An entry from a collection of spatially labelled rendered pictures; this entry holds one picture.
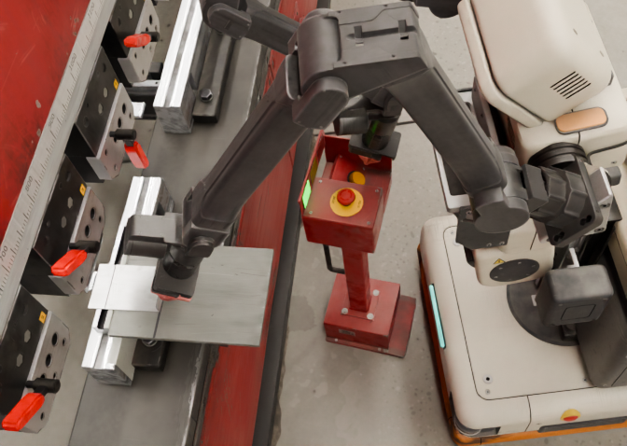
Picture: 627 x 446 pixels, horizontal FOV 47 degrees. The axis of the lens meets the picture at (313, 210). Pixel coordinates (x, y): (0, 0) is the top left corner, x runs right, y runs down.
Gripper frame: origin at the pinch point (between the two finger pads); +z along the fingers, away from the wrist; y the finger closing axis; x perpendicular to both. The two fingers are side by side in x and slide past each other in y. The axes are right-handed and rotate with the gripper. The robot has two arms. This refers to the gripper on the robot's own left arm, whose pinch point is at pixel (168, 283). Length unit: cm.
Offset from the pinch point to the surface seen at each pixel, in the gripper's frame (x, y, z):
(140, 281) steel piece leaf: -4.5, -0.7, 3.6
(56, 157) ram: -21.6, -2.3, -27.2
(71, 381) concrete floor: -9, -12, 118
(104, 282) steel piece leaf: -10.4, -0.2, 6.6
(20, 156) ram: -25.1, 2.8, -33.9
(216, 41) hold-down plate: 0, -67, 11
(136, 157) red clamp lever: -11.1, -13.9, -14.5
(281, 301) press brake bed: 45, -40, 85
